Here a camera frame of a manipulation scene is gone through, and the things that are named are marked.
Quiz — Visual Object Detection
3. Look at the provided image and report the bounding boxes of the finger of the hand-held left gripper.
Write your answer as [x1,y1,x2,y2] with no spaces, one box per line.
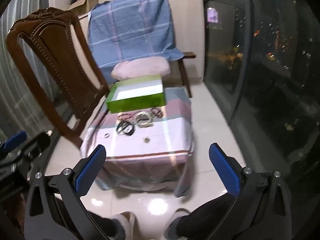
[0,131,27,155]
[19,132,50,159]

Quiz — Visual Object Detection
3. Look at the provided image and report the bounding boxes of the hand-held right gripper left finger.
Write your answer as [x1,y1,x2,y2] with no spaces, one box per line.
[24,144,125,240]

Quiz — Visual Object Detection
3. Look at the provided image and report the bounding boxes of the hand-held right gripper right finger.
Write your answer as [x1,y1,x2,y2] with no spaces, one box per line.
[209,143,293,240]

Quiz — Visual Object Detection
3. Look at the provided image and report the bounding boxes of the black bangles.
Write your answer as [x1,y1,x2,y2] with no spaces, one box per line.
[116,121,135,137]

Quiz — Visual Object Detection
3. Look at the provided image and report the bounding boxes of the green cardboard box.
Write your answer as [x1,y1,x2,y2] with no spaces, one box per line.
[104,74,167,114]

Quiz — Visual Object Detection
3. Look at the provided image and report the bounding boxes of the white sheer curtain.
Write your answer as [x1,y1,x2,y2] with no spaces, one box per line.
[0,0,58,135]

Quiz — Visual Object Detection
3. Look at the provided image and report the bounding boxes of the person's right leg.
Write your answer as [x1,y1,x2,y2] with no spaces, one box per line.
[175,197,237,240]

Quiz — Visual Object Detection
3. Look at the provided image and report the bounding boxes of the person's leg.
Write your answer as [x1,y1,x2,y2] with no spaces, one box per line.
[90,212,125,240]
[175,197,237,240]

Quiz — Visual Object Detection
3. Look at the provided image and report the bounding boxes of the pink striped tablecloth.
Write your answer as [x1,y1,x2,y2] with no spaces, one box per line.
[80,87,195,198]

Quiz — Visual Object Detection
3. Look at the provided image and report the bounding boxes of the person's left leg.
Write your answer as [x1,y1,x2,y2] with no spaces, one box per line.
[90,212,125,240]

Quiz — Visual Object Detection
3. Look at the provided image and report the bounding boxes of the beige slipper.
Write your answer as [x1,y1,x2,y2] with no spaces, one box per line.
[164,209,190,240]
[111,211,135,240]

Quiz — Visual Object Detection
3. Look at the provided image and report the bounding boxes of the carved wooden chair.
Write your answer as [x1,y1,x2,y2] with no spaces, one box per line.
[5,7,110,148]

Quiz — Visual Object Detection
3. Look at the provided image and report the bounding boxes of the dark glass window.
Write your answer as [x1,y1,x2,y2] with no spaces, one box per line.
[204,0,320,205]

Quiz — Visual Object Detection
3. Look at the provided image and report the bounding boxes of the pink pillow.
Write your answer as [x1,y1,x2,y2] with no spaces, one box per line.
[111,56,172,82]

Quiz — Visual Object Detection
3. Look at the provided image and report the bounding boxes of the dark wooden bench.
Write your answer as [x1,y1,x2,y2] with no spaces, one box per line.
[175,52,197,98]

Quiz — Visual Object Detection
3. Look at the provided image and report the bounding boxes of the blue plaid cloth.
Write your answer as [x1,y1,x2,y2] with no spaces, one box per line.
[87,0,185,69]

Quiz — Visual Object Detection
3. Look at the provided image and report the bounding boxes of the brown cardboard box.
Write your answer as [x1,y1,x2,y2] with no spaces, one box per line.
[67,0,100,15]

